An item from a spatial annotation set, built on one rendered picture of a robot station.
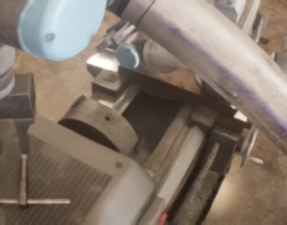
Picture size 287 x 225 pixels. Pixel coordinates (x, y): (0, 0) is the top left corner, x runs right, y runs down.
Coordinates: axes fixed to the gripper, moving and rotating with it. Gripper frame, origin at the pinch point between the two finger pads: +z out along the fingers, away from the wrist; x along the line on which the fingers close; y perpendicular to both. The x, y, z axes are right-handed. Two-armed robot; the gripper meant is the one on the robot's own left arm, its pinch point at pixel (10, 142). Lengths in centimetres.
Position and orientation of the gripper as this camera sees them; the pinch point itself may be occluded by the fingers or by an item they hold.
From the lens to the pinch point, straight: 60.7
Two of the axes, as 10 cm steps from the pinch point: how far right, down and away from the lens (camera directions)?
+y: 1.4, 7.0, -7.0
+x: 9.9, -0.6, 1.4
